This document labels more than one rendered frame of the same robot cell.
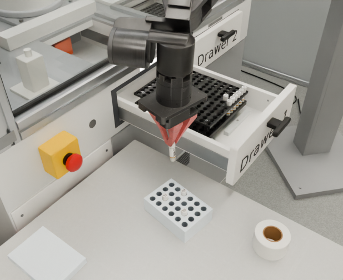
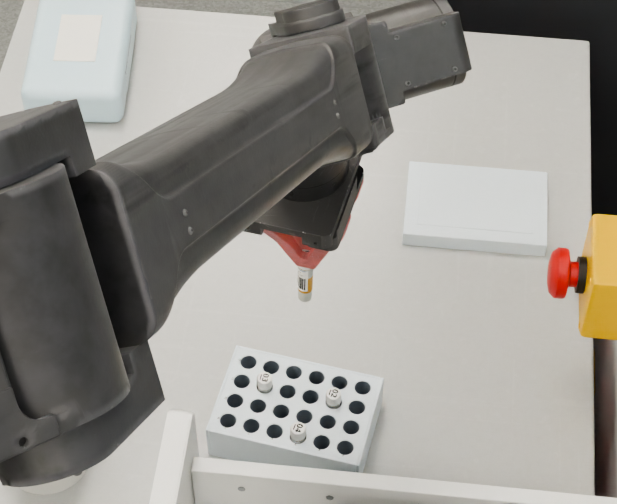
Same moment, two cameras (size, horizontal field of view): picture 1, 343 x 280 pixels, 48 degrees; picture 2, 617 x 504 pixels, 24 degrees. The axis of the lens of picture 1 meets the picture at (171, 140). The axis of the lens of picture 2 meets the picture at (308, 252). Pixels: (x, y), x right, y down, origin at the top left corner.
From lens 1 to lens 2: 1.17 m
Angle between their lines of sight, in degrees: 84
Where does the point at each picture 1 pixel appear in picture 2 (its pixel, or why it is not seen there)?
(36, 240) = (526, 216)
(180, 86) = not seen: hidden behind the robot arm
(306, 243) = not seen: outside the picture
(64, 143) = (601, 251)
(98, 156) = not seen: outside the picture
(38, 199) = not seen: outside the picture
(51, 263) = (454, 197)
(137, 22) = (404, 27)
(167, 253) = (261, 332)
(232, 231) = (145, 449)
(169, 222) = (289, 363)
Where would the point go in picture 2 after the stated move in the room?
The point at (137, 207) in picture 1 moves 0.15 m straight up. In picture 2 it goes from (402, 399) to (412, 290)
